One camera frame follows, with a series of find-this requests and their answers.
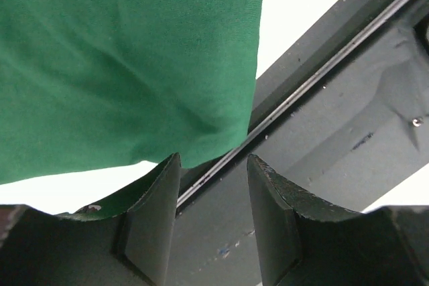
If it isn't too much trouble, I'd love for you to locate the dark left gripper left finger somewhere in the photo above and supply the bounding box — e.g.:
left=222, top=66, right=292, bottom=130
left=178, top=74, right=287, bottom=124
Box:
left=1, top=154, right=180, bottom=285

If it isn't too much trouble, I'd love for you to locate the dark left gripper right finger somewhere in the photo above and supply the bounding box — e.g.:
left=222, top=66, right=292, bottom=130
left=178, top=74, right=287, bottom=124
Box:
left=247, top=155, right=428, bottom=285

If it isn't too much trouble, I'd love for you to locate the green t shirt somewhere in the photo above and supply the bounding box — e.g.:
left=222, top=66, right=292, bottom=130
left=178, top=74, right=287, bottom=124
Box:
left=1, top=0, right=262, bottom=204

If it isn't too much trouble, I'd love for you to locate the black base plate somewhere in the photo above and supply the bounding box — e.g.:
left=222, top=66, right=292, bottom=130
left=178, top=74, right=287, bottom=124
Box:
left=167, top=0, right=428, bottom=285

